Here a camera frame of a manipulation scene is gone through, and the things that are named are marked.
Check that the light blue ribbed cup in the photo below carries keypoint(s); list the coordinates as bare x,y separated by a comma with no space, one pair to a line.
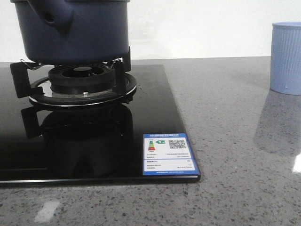
285,66

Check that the black pot support grate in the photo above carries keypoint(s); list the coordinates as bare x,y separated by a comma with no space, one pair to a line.
40,93

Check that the dark blue cooking pot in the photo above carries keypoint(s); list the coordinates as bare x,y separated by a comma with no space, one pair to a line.
62,32

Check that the black glass gas stove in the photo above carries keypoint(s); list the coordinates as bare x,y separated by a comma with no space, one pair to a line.
102,144

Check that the blue energy label sticker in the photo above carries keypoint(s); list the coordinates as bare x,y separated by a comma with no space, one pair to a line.
168,154

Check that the black gas burner head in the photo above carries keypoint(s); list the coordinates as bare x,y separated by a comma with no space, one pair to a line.
76,79

